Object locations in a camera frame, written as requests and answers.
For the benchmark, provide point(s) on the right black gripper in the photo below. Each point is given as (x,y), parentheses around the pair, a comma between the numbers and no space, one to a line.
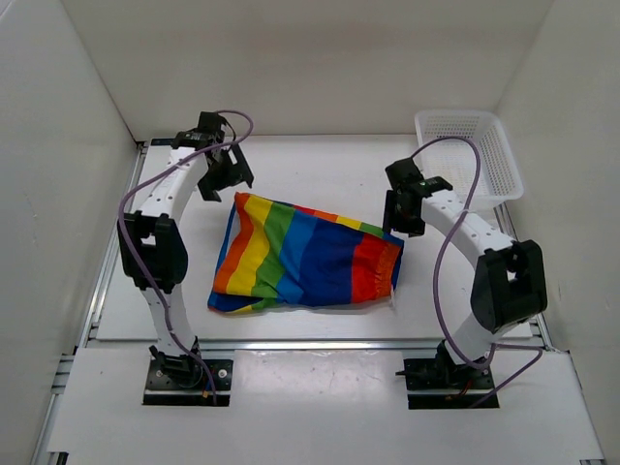
(390,221)

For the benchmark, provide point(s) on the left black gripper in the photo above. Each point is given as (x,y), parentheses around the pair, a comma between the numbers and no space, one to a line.
(238,173)

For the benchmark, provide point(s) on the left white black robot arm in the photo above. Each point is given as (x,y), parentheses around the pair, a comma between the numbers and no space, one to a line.
(207,159)

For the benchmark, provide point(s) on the aluminium rail frame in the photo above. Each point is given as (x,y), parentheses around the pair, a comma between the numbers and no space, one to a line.
(308,387)

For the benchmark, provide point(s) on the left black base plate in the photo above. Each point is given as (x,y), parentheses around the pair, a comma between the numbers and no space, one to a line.
(179,381)

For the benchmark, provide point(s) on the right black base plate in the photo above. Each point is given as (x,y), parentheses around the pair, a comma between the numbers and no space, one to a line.
(433,385)

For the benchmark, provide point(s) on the white plastic mesh basket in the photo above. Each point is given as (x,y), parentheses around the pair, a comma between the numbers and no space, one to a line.
(473,139)

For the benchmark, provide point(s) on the rainbow striped shorts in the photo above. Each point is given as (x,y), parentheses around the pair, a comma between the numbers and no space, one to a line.
(275,253)

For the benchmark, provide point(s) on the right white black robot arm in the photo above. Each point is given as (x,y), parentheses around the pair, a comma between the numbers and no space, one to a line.
(509,284)

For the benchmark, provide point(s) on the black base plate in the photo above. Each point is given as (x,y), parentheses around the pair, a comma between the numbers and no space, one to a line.
(433,385)
(179,381)

